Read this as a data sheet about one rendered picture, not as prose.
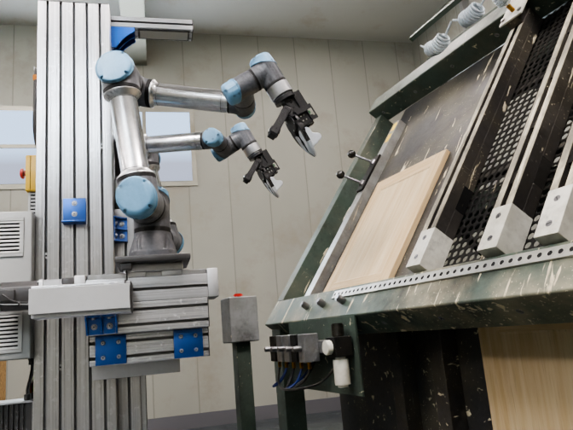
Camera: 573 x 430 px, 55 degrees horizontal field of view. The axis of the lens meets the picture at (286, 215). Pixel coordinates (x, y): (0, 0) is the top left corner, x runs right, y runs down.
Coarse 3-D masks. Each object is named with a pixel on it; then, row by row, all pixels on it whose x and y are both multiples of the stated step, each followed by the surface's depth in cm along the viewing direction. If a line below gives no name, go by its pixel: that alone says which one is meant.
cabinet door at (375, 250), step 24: (408, 168) 210; (432, 168) 191; (384, 192) 218; (408, 192) 197; (384, 216) 203; (408, 216) 184; (360, 240) 209; (384, 240) 190; (408, 240) 176; (360, 264) 195; (384, 264) 178; (336, 288) 199
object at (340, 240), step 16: (400, 128) 249; (384, 144) 247; (384, 160) 241; (368, 192) 234; (352, 208) 231; (352, 224) 227; (336, 240) 224; (336, 256) 221; (320, 272) 217; (320, 288) 215
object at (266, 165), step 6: (264, 150) 238; (252, 156) 236; (258, 156) 238; (264, 156) 238; (270, 156) 238; (264, 162) 238; (270, 162) 236; (258, 168) 236; (264, 168) 235; (270, 168) 237; (276, 168) 236; (258, 174) 239; (270, 174) 236; (264, 180) 239
